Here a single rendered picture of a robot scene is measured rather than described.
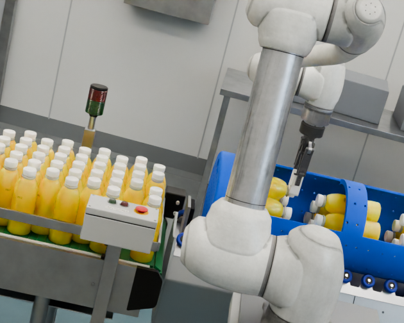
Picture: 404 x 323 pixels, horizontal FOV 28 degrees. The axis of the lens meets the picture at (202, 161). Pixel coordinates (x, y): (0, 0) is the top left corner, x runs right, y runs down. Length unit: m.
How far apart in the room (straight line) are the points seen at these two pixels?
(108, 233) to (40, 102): 3.92
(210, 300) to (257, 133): 0.83
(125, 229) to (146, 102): 3.73
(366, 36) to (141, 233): 0.83
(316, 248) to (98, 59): 4.21
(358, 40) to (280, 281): 0.59
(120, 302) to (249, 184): 0.74
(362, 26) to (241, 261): 0.60
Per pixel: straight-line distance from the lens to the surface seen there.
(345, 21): 1.89
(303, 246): 1.90
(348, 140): 5.94
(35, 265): 2.45
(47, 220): 2.40
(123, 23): 5.85
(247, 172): 1.89
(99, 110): 2.84
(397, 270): 2.60
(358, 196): 2.54
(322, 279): 1.91
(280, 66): 1.88
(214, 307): 2.59
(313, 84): 2.43
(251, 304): 2.12
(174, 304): 2.60
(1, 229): 2.47
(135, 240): 2.25
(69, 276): 2.45
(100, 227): 2.24
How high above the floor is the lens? 1.96
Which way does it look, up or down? 18 degrees down
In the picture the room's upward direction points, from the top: 15 degrees clockwise
